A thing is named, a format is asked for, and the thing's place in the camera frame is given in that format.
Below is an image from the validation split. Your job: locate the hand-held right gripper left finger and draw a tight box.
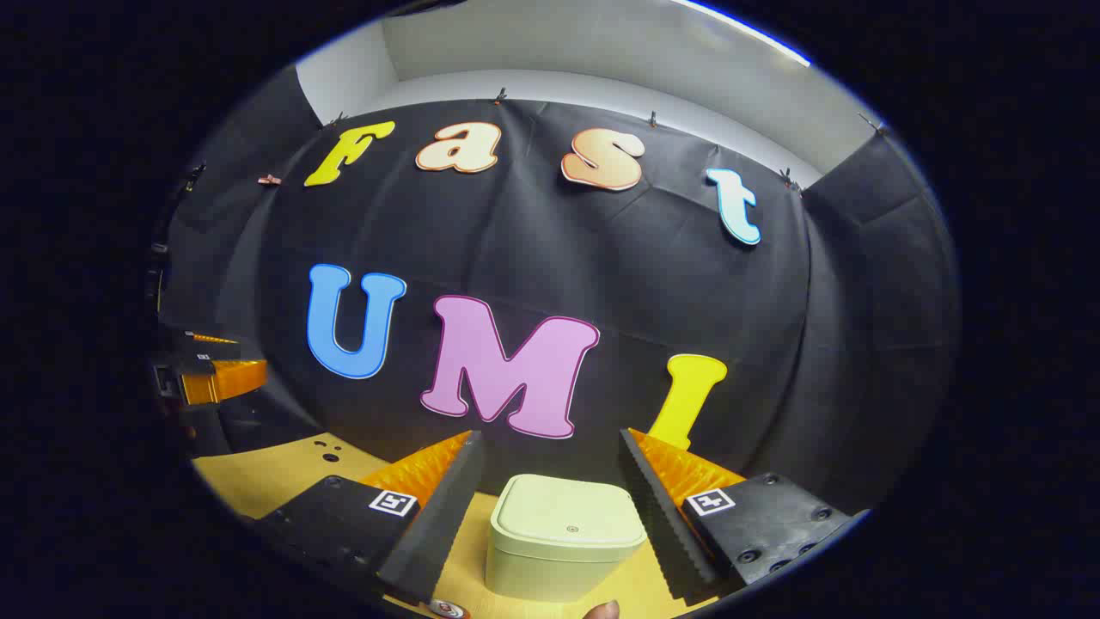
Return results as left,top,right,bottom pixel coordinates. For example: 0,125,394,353
254,430,485,607

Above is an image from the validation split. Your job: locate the black backdrop cloth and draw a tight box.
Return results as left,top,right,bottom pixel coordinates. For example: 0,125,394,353
155,64,961,517

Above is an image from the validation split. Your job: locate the wooden desktop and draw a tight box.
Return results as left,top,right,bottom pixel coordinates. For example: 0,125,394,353
191,432,723,619

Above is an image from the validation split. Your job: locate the green desktop garbage bin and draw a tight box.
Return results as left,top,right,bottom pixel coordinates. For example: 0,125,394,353
484,473,648,603

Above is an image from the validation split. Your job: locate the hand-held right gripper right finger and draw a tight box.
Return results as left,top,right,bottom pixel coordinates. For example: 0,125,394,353
619,427,871,603

